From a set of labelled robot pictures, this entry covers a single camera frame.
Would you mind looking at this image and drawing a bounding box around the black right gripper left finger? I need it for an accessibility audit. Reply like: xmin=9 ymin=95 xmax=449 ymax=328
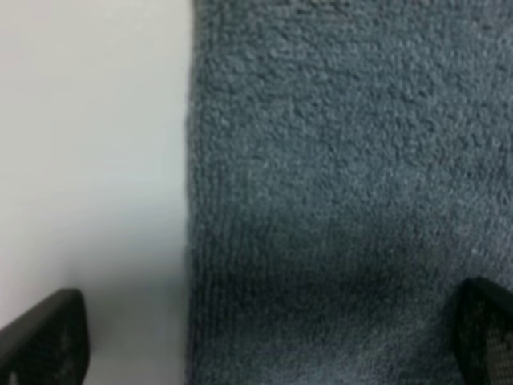
xmin=1 ymin=289 xmax=90 ymax=385

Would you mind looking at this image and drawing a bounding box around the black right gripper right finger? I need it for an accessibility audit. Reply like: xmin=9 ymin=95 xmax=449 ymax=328
xmin=453 ymin=278 xmax=512 ymax=385

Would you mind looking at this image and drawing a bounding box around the grey towel with orange pattern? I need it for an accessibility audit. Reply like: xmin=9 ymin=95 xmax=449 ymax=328
xmin=186 ymin=1 xmax=512 ymax=384

